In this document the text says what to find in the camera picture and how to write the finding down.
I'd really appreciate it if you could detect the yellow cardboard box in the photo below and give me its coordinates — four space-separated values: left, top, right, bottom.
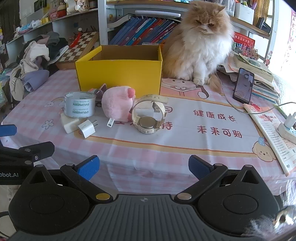
75 45 163 95

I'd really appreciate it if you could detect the pile of clothes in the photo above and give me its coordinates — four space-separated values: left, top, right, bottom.
9 31 70 101

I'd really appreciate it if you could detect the white wristwatch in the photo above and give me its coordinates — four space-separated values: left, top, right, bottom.
131 94 169 135

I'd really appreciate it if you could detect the clear tape roll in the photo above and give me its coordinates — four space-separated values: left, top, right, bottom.
64 91 96 118

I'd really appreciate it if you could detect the large white charger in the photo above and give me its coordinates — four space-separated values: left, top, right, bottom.
60 112 81 134

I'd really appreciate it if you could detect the purple toy truck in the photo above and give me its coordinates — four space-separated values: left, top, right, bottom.
87 83 108 107

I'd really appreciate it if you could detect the red plastic toy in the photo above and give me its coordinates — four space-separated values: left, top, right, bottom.
69 32 82 47

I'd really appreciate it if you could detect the row of colourful books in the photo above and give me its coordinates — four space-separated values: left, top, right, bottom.
109 16 181 45

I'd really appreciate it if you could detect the grey cable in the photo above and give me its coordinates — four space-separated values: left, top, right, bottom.
215 72 252 114

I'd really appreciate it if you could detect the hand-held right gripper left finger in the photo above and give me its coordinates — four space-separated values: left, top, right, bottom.
23 155 114 205

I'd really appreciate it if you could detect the white plug adapter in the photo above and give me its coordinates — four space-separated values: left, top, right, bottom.
283 112 296 129

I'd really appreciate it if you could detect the fluffy grey charm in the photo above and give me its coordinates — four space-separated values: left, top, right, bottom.
245 178 296 241

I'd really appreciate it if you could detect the fluffy orange white cat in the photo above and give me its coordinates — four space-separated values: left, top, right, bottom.
162 0 234 93

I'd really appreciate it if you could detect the wooden chessboard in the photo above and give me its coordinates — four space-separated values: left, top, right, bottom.
56 31 100 70

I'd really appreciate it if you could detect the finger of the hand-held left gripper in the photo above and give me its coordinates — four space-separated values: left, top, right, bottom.
0 124 18 139
0 142 55 165

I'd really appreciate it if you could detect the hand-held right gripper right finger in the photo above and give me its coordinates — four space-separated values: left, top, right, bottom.
174 155 263 204

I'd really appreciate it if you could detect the black smartphone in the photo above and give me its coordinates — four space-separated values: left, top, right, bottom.
232 68 255 104

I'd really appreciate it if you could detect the small white charger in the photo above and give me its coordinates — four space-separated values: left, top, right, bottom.
77 119 99 139

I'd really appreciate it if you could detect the white printed booklet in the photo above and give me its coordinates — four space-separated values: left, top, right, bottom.
243 103 296 177

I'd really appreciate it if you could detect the pink plush toy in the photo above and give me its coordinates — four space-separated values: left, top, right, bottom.
102 86 137 127

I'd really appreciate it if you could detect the white shelf cabinet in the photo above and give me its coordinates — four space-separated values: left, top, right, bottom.
6 8 99 61

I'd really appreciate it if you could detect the white bookshelf frame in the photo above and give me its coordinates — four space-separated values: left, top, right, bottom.
98 0 277 62

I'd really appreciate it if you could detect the red printed box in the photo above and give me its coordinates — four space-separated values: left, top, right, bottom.
233 32 256 47

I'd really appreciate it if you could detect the stack of books and papers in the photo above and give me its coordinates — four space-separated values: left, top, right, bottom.
217 52 281 105

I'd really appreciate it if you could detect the white ceramic figurine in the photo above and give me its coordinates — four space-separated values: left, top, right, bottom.
67 0 90 14

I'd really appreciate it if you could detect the white pen holder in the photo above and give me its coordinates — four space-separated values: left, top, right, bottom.
235 2 255 25

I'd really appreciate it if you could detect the white power strip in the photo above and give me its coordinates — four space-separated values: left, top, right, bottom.
277 120 296 141

